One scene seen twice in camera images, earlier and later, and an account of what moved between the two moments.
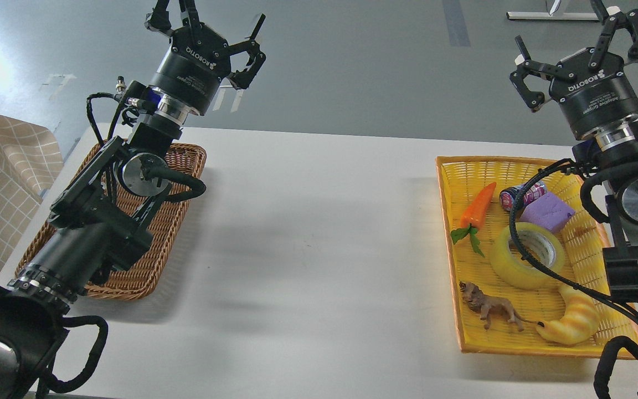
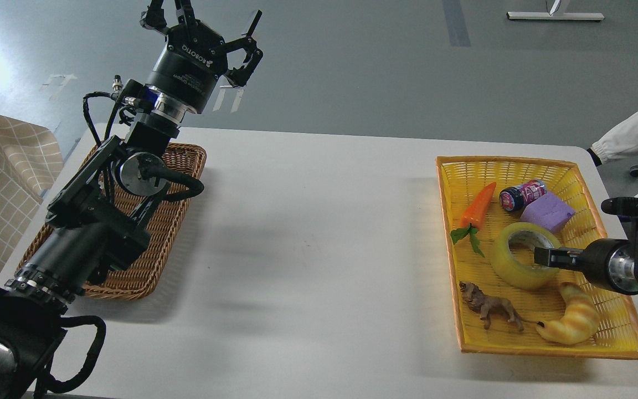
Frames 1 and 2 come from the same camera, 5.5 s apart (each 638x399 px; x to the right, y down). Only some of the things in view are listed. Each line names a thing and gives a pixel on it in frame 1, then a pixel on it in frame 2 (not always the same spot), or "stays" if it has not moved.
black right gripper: x=600 y=94 -> x=615 y=265
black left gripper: x=199 y=59 stays
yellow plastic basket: x=525 y=239 stays
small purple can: x=508 y=197 stays
